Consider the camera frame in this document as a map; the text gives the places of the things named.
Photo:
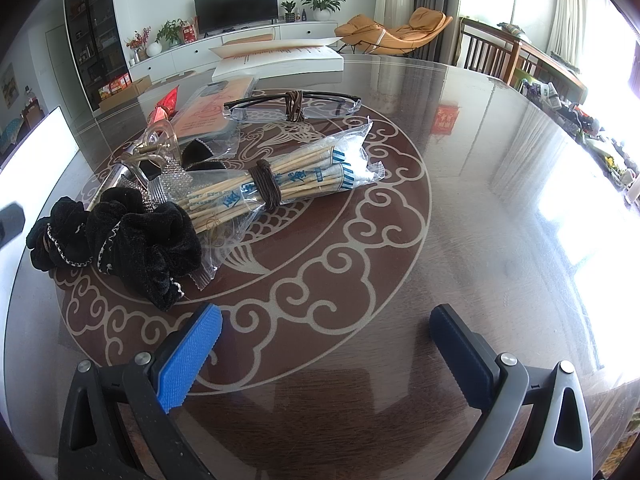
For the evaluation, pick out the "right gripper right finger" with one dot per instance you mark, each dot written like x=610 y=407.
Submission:
x=556 y=441

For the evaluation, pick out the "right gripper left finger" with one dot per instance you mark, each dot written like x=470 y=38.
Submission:
x=94 y=442

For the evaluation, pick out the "bagged bamboo stick bundle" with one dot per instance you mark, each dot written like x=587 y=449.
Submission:
x=222 y=204

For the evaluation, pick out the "rhinestone bow hair clip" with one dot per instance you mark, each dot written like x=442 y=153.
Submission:
x=164 y=180

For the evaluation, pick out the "red envelope bundle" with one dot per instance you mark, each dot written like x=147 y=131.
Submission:
x=165 y=108

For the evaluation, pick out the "phone case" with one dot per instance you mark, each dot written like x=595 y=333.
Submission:
x=203 y=114

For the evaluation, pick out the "large white cardboard box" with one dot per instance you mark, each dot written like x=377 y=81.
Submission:
x=27 y=180

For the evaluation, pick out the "brown cardboard box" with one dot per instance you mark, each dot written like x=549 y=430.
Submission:
x=131 y=92

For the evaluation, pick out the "wooden slatted bench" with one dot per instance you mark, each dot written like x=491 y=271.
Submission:
x=494 y=52

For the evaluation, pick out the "orange lounge chair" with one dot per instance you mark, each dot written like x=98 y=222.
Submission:
x=364 y=35

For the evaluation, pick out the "white tv cabinet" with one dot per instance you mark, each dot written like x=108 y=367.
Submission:
x=202 y=54

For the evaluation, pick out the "white flat box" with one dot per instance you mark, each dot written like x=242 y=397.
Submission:
x=277 y=58

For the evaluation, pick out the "red flowers white vase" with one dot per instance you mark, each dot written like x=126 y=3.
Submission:
x=142 y=45

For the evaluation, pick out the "green plant left of tv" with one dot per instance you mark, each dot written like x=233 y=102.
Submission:
x=170 y=34

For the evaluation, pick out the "dark display shelf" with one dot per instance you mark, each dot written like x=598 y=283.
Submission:
x=96 y=48

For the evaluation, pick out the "potted green plant right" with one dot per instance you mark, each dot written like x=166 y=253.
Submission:
x=323 y=9

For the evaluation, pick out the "small potted plant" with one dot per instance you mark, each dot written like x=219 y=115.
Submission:
x=289 y=7

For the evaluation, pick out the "black television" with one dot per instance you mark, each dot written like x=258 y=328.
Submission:
x=214 y=15

